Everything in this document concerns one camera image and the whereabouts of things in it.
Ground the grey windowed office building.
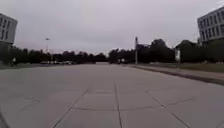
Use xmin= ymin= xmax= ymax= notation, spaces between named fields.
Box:
xmin=196 ymin=5 xmax=224 ymax=44

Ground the dark kerb strip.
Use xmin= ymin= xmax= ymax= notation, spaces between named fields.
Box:
xmin=128 ymin=64 xmax=224 ymax=86

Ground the tall signpost pole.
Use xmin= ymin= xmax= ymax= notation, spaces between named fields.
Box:
xmin=134 ymin=36 xmax=139 ymax=65

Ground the grey paved slab plaza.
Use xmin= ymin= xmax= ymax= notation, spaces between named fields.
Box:
xmin=0 ymin=63 xmax=224 ymax=128

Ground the row of parked cars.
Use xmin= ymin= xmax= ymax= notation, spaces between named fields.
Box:
xmin=39 ymin=60 xmax=76 ymax=66

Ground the grass strip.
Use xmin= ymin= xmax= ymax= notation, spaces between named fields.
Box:
xmin=139 ymin=62 xmax=224 ymax=74

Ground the pale multi-storey building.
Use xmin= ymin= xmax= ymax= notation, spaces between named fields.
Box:
xmin=0 ymin=13 xmax=19 ymax=46

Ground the row of dark trees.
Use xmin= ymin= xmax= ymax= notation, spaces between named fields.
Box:
xmin=0 ymin=38 xmax=224 ymax=65

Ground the street lamp pole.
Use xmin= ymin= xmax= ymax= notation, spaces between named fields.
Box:
xmin=44 ymin=37 xmax=51 ymax=63

